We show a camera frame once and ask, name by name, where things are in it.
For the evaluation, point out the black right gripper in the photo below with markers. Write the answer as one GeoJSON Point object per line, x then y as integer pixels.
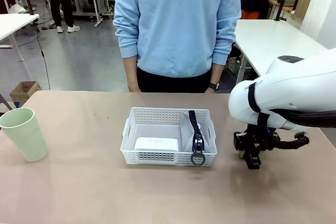
{"type": "Point", "coordinates": [262, 137]}

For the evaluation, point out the black stapler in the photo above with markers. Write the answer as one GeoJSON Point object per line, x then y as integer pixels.
{"type": "Point", "coordinates": [253, 162]}

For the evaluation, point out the grey pencil case black zipper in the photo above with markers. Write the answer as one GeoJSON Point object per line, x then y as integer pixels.
{"type": "Point", "coordinates": [187, 134]}

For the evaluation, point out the white rectangular box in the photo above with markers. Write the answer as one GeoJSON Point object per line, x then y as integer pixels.
{"type": "Point", "coordinates": [157, 144]}

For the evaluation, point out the pale green cup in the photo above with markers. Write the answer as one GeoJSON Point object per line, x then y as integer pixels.
{"type": "Point", "coordinates": [26, 142]}

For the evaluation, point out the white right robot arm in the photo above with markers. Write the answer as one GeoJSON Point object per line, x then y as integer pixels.
{"type": "Point", "coordinates": [302, 85]}

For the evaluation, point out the person's left forearm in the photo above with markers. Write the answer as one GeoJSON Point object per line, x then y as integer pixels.
{"type": "Point", "coordinates": [217, 73]}

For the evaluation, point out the person's right forearm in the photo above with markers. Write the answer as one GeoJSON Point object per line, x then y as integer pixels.
{"type": "Point", "coordinates": [130, 72]}

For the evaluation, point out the white perforated plastic basket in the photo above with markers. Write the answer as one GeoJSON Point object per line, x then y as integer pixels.
{"type": "Point", "coordinates": [157, 117]}

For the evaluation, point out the person's left hand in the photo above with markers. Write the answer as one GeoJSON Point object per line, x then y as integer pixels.
{"type": "Point", "coordinates": [211, 91]}

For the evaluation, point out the person's right hand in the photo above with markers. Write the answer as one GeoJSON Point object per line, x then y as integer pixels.
{"type": "Point", "coordinates": [134, 89]}

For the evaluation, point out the black wristwatch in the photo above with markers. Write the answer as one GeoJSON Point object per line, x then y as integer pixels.
{"type": "Point", "coordinates": [214, 86]}

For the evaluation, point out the black trousers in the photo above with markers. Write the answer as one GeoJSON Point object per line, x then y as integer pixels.
{"type": "Point", "coordinates": [173, 85]}

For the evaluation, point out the large white table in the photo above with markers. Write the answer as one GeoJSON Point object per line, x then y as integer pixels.
{"type": "Point", "coordinates": [270, 40]}

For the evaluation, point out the light blue sweater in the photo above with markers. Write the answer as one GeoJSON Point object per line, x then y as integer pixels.
{"type": "Point", "coordinates": [176, 24]}

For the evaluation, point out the open cardboard box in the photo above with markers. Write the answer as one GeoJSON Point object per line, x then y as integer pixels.
{"type": "Point", "coordinates": [25, 91]}

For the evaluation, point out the small white table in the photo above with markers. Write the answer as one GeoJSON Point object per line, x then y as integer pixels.
{"type": "Point", "coordinates": [14, 24]}

